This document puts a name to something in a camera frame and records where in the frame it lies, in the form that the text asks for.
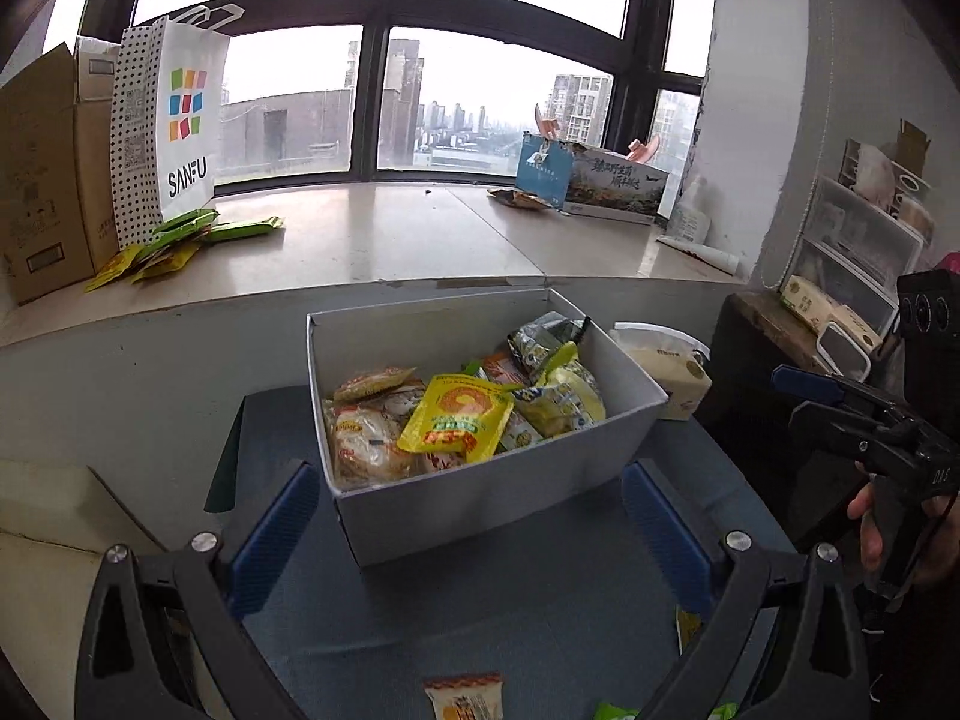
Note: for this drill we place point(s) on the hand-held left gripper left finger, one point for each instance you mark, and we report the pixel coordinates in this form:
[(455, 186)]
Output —
[(274, 532)]

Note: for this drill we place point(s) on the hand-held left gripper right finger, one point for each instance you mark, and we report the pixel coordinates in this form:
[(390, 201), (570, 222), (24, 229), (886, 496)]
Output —
[(667, 532)]

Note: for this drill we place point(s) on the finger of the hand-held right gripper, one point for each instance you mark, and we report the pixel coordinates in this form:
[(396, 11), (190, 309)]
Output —
[(832, 431), (806, 382)]

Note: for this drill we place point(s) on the orange label snack packet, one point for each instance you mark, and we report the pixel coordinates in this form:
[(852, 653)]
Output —
[(367, 444)]

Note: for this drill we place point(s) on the yellow-green snack bag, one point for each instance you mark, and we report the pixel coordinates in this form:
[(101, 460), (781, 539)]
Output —
[(570, 401)]

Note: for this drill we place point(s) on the clear bread snack packet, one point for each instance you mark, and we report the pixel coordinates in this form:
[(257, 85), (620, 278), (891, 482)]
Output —
[(375, 382)]

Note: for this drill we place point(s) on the wide green snack packet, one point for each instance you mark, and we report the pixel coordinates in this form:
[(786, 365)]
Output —
[(615, 712)]

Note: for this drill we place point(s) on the white cardboard box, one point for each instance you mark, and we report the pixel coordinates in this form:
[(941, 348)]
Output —
[(480, 495)]

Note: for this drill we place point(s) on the yellow snack packet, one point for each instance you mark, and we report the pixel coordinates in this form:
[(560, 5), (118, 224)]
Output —
[(454, 416)]

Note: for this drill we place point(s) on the dark grey snack packet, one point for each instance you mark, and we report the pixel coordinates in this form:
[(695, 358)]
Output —
[(540, 341)]

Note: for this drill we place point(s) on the orange red snack packet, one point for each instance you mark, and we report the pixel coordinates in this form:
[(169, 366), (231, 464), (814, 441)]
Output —
[(501, 369)]

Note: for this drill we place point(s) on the person's right hand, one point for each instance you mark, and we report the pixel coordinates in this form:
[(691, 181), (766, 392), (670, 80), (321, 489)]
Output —
[(870, 525)]

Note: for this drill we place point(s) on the white rounded device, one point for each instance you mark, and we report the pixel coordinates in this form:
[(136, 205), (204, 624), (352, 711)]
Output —
[(844, 349)]

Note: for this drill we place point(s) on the dark cabinet with wooden top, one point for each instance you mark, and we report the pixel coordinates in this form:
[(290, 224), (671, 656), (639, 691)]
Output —
[(750, 382)]

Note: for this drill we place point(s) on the beige tissue pack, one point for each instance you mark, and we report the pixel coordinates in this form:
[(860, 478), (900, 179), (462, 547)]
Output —
[(810, 300)]

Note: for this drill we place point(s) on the small yellow packet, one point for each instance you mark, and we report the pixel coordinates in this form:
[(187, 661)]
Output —
[(686, 630)]

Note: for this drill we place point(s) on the red box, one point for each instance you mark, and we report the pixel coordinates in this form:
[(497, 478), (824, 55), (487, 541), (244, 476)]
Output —
[(951, 262)]

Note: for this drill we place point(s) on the yellow tissue pack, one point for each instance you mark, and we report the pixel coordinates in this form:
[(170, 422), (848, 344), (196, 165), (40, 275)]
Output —
[(667, 382)]

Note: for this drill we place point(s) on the clear plastic drawer unit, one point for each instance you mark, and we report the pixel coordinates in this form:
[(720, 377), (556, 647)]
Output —
[(855, 240)]

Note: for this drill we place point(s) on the white tube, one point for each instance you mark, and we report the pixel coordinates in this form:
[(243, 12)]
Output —
[(697, 255)]

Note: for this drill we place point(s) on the white plastic bottle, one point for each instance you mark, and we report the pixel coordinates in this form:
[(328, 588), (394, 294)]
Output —
[(686, 221)]

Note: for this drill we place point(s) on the white pink patterned box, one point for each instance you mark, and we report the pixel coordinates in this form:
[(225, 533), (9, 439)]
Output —
[(877, 180)]

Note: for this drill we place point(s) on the small open cardboard box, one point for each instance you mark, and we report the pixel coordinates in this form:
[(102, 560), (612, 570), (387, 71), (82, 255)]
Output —
[(913, 146)]

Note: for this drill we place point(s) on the small orange white snack packet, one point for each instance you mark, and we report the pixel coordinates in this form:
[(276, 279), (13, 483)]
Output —
[(461, 701)]

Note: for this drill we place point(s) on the printed landscape carton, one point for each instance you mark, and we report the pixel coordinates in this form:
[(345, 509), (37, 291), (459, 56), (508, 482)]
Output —
[(607, 184)]

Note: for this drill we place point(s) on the pink toy figure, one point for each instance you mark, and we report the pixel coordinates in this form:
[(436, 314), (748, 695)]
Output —
[(645, 151), (547, 124)]

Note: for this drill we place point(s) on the pile of green yellow packets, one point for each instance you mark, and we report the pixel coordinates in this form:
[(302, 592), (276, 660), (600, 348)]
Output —
[(172, 240)]

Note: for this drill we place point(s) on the brown wrappers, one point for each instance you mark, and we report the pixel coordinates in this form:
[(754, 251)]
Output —
[(521, 200)]

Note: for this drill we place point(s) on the white dotted shopping bag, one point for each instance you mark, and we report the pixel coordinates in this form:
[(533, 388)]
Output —
[(180, 127)]

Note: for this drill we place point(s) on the brown cardboard box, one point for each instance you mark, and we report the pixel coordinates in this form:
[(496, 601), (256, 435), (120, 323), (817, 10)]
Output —
[(45, 165)]

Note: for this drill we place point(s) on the black framed window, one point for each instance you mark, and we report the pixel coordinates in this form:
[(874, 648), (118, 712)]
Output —
[(371, 105)]

